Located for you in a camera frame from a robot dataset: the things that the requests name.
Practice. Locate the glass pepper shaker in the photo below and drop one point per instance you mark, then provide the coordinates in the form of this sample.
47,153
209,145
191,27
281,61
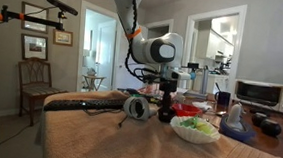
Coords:
180,97

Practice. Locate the black computer keyboard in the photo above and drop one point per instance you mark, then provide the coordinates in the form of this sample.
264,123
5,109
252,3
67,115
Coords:
79,104

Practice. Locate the white panel door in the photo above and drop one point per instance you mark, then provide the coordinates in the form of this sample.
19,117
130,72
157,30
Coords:
120,54

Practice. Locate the metal spoon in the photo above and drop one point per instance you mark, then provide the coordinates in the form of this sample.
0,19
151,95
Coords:
220,113

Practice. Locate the aluminium extrusion frame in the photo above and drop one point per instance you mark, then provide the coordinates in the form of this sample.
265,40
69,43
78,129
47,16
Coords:
205,80

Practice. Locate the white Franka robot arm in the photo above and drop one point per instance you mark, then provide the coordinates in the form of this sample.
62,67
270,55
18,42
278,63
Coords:
126,7

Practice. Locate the small round side table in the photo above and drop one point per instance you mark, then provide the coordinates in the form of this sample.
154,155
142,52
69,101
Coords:
93,82

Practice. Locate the framed wall picture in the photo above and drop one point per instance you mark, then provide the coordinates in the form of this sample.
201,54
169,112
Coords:
35,17
34,47

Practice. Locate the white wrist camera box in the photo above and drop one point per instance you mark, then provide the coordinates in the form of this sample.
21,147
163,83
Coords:
178,75

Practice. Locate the blue rubber ball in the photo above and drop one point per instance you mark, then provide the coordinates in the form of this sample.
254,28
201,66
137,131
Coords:
192,76

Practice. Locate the black mounted camera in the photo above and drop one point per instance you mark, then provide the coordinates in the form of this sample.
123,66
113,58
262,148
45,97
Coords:
193,66

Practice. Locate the crumpled white tissue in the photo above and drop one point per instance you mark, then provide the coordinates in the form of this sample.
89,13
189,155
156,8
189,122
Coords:
201,106

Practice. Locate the tan terry towel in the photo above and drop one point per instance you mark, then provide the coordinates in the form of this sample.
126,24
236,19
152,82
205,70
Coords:
127,144

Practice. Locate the white toaster oven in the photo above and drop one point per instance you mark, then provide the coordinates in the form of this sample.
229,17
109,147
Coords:
264,94

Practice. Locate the white kitchen cabinets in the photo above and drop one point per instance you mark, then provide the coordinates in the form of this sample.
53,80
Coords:
217,44

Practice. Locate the white rounded plastic piece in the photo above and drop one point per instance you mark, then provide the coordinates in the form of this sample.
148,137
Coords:
235,115

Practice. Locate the white scalloped shell dish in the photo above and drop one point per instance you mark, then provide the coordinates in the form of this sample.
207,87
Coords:
191,136

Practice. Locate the green candy pile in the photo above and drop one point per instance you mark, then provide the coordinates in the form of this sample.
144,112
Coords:
195,124

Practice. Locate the small gold framed picture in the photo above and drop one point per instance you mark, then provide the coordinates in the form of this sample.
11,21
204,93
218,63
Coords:
63,37

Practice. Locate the orange red bowl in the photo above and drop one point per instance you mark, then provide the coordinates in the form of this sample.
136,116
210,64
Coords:
186,109

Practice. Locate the dark blue mug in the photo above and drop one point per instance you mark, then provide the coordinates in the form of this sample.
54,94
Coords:
223,98

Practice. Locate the black bar camera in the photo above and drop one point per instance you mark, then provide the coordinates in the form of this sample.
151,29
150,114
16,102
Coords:
61,6

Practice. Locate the black boom pole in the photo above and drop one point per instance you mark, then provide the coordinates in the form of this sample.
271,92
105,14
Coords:
35,19

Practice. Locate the wooden chair striped seat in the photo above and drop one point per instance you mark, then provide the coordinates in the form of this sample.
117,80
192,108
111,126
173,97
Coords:
33,90

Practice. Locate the black round shaker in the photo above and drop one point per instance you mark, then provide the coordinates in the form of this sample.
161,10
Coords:
259,119
271,127

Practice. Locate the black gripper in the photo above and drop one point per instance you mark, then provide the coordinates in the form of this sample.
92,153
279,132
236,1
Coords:
168,87

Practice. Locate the red striped cloth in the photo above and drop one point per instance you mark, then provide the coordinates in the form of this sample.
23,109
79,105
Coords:
147,89

